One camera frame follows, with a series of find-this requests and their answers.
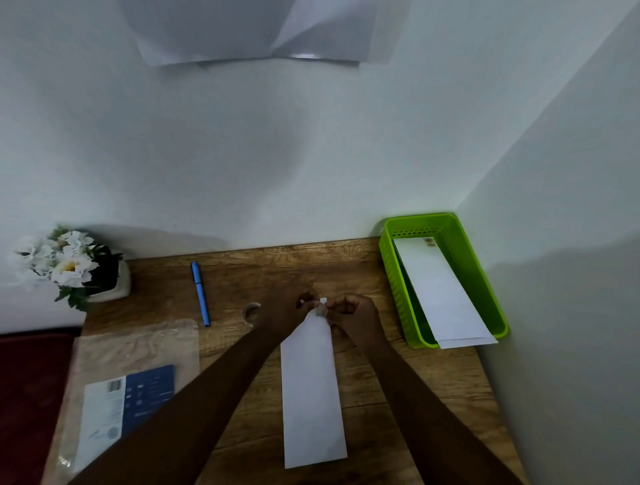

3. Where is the green plastic tray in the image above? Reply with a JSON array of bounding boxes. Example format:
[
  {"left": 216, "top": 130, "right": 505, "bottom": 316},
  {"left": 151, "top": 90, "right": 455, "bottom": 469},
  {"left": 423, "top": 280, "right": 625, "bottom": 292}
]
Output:
[{"left": 378, "top": 213, "right": 511, "bottom": 350}]

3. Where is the clear plastic bag with card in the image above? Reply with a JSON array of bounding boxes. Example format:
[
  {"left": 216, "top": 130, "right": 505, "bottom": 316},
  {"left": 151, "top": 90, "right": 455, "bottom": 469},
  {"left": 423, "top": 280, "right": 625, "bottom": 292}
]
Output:
[{"left": 42, "top": 318, "right": 202, "bottom": 485}]

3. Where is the dark red mattress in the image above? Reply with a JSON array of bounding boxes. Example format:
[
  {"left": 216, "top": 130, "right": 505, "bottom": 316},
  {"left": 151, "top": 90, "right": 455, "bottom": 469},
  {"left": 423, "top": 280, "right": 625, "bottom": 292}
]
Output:
[{"left": 0, "top": 327, "right": 84, "bottom": 485}]

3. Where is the white paper sheet on wall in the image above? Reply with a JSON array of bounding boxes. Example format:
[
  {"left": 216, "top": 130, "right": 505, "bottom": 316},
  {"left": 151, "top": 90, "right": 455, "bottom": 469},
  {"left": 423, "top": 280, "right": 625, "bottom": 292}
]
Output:
[{"left": 117, "top": 0, "right": 412, "bottom": 67}]

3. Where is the person's right hand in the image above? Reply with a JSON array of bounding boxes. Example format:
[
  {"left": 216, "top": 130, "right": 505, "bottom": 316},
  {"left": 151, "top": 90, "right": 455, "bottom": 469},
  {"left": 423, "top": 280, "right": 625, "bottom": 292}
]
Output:
[{"left": 325, "top": 293, "right": 387, "bottom": 350}]

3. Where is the person's left forearm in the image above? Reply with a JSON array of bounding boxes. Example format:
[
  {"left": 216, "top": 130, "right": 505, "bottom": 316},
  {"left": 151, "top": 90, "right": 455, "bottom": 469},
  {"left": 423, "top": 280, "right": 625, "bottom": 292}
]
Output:
[{"left": 67, "top": 324, "right": 286, "bottom": 485}]

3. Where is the person's left hand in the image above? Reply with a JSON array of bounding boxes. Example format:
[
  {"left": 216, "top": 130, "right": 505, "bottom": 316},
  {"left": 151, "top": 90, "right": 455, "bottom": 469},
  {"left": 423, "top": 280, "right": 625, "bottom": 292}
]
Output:
[{"left": 255, "top": 287, "right": 322, "bottom": 348}]

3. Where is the blue pen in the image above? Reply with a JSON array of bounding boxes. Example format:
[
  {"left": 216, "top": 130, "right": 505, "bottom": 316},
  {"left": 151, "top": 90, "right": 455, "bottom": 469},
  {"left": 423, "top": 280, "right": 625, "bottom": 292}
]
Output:
[{"left": 190, "top": 261, "right": 212, "bottom": 328}]

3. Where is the person's right forearm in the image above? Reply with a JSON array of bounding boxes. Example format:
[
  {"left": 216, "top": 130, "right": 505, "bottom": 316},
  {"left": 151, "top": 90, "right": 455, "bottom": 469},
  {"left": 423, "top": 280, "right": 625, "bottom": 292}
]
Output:
[{"left": 357, "top": 334, "right": 526, "bottom": 485}]

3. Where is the potted white flower plant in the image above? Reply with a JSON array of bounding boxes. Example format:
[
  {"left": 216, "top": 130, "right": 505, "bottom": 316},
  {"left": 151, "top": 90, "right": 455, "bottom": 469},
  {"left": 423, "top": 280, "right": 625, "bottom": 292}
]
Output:
[{"left": 9, "top": 227, "right": 133, "bottom": 312}]

